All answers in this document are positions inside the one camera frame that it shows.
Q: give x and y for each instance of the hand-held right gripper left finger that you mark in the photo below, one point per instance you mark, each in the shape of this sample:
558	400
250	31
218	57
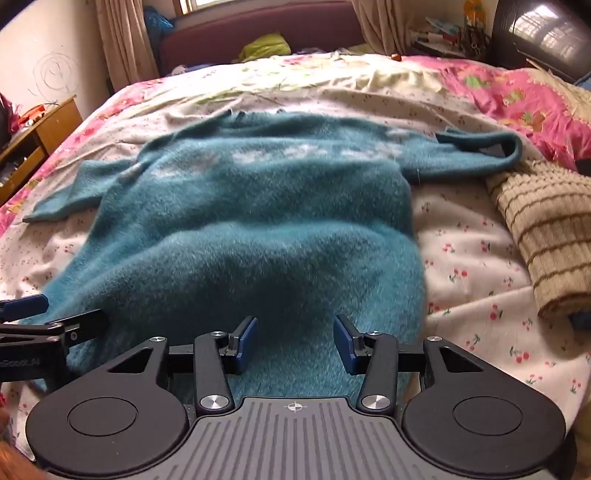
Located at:
248	342

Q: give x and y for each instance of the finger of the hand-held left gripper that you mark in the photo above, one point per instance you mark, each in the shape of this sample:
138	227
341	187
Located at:
85	323
27	304

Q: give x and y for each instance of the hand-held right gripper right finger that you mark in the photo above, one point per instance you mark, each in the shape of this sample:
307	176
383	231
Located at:
342	344

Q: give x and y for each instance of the teal fuzzy sweater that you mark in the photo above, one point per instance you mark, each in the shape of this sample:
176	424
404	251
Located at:
258	221

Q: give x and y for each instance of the orange brown cloth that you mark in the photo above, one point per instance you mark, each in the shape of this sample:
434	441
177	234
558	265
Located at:
9	452

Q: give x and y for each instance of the cherry print bed sheet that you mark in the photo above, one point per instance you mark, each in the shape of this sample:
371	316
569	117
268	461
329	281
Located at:
461	258

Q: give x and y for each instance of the wooden nightstand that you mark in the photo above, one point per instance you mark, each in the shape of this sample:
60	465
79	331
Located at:
55	124

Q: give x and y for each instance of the beige striped knit sweater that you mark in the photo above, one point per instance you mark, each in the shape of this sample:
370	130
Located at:
549	230

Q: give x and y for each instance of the beige curtain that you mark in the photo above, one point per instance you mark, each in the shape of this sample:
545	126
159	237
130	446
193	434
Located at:
388	23
124	37

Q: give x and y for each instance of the green cloth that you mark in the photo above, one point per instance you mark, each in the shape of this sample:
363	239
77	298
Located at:
265	46

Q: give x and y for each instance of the pink floral quilt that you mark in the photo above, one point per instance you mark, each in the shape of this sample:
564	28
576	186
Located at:
508	92

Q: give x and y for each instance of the blue bag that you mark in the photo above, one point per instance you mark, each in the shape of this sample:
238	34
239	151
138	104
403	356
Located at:
157	25

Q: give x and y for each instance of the purple padded headboard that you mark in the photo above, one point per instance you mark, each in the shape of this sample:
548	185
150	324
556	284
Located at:
277	23

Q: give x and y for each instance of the cluttered side table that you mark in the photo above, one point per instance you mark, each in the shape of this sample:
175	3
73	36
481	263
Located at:
443	39

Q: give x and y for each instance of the yellow toy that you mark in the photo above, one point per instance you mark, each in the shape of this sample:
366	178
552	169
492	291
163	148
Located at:
475	11

